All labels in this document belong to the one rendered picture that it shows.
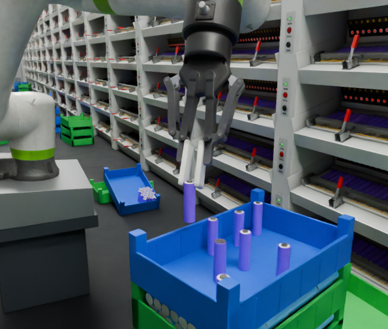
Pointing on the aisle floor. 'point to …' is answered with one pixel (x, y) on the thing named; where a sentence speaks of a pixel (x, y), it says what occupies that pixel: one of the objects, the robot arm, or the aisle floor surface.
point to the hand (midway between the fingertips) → (194, 164)
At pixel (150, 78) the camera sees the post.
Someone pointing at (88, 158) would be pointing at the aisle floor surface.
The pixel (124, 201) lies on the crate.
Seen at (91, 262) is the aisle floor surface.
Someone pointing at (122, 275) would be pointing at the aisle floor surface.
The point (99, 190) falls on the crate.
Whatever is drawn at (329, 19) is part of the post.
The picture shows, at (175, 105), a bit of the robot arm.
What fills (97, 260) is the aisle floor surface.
